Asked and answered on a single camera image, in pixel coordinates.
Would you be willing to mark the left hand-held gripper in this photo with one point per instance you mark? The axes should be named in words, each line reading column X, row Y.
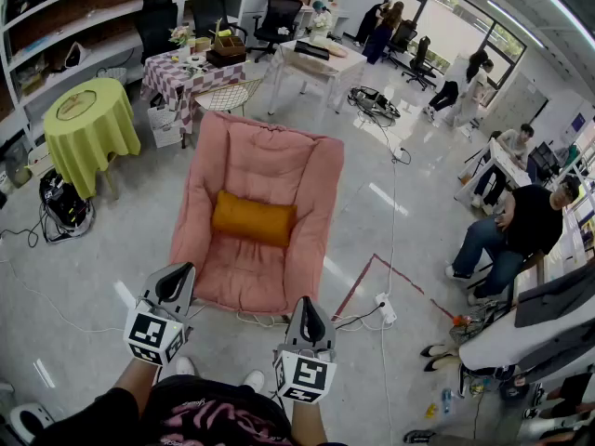
column 146, row 337

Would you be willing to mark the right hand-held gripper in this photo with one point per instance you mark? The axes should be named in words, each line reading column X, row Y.
column 304, row 374

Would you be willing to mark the orange cushion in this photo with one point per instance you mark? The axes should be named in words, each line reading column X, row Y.
column 253, row 221

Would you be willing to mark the person's right forearm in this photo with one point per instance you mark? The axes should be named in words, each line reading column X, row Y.
column 307, row 423

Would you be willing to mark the person's left forearm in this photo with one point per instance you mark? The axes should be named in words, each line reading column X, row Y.
column 131, row 374

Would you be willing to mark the pink padded armchair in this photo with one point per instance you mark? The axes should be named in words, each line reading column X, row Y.
column 260, row 165

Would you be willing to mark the red floor tape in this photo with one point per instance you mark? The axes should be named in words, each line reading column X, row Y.
column 358, row 284

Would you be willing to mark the person's left white shoe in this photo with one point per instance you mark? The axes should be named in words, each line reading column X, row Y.
column 185, row 366

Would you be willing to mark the person's white shoe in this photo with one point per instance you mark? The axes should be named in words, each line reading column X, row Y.
column 254, row 381
column 185, row 366

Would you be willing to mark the person's right white shoe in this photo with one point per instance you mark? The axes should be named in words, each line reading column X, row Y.
column 254, row 381

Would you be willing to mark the white power strip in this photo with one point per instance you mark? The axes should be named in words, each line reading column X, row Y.
column 387, row 308

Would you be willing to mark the person's black printed shirt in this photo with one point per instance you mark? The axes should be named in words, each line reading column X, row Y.
column 209, row 411

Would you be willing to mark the small yellow item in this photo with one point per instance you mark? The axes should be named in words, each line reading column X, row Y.
column 431, row 410

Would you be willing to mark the clear water bottle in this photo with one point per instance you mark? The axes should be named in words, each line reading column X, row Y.
column 446, row 400

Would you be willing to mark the white patterned storage basket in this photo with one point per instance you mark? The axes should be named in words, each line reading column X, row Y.
column 165, row 128

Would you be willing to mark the black white patterned handbag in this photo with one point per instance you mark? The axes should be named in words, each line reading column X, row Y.
column 476, row 325

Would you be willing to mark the round table green tablecloth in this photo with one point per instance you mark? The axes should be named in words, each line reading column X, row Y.
column 88, row 142

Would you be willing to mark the table with checkered tablecloth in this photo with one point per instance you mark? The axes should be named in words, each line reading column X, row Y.
column 172, row 86

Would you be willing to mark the round gold rimmed tray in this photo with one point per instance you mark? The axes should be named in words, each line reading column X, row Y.
column 75, row 105

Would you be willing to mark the white tape roll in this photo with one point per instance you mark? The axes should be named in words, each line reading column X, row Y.
column 196, row 60

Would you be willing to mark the dark brown tray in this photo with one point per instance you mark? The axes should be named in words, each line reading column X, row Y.
column 225, row 59

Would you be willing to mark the small tan box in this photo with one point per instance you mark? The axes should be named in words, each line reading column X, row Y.
column 203, row 44

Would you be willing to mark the white bag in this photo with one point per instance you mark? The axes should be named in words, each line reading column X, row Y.
column 76, row 56

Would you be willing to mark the wooden organiser basket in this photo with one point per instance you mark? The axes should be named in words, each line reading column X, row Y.
column 230, row 44

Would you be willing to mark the white desk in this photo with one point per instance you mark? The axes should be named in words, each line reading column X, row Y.
column 504, row 163

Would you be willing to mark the pink flower bouquet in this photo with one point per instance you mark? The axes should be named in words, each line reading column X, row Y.
column 181, row 35

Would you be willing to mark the white square table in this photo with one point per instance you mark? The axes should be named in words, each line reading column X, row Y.
column 321, row 70

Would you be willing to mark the black office chair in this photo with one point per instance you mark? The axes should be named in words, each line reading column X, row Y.
column 155, row 21
column 209, row 17
column 279, row 14
column 422, row 61
column 400, row 37

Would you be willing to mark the black flat case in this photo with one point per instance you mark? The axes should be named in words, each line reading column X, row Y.
column 311, row 50

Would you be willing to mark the wooden board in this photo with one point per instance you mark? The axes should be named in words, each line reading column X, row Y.
column 338, row 51

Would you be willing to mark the black computer monitor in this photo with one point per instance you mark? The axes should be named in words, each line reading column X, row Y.
column 544, row 161

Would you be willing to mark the white flowers in vase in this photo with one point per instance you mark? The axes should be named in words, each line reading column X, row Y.
column 321, row 26

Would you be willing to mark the grey locker cabinet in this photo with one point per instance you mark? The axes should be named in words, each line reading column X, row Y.
column 516, row 105

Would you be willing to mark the large black framed window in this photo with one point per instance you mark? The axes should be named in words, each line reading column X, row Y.
column 446, row 21

